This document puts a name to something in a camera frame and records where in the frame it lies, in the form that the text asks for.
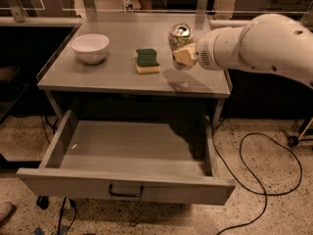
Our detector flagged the green and yellow sponge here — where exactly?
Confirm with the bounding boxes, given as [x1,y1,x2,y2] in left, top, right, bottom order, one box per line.
[135,48,160,74]

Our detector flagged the open grey metal drawer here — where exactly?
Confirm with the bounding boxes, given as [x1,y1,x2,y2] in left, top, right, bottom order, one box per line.
[18,111,236,205]

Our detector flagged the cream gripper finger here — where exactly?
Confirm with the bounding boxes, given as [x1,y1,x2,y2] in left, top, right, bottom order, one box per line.
[173,43,198,67]

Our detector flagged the clear plastic water bottle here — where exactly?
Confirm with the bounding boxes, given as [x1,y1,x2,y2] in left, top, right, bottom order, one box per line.
[122,0,133,12]

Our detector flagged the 7up soda can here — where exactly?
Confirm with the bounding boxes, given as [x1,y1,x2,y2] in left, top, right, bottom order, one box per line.
[168,23,196,71]

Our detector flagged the black drawer handle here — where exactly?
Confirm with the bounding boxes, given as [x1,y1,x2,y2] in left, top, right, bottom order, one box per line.
[109,184,144,198]

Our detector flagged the grey metal counter cabinet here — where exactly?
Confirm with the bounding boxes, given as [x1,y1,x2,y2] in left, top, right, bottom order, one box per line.
[38,12,231,120]

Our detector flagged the white ceramic bowl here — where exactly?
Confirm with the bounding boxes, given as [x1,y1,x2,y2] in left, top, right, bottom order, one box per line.
[70,33,110,65]

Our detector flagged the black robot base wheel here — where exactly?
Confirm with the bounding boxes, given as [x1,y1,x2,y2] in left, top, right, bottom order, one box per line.
[288,135,299,147]

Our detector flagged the white shoe tip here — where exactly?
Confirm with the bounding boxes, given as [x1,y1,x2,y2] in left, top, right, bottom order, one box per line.
[0,202,13,222]

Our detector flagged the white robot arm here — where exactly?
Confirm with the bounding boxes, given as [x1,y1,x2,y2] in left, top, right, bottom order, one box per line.
[173,14,313,87]

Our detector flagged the black cable under cabinet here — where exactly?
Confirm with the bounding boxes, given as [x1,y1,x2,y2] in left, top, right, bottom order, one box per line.
[56,197,78,235]

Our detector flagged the black floor cable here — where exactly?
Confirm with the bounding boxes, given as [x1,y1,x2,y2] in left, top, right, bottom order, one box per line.
[212,117,303,235]

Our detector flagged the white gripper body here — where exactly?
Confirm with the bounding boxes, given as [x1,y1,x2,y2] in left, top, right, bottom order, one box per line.
[196,29,222,71]

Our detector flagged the black cabinet caster wheel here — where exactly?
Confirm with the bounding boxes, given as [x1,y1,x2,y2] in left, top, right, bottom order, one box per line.
[36,196,49,210]

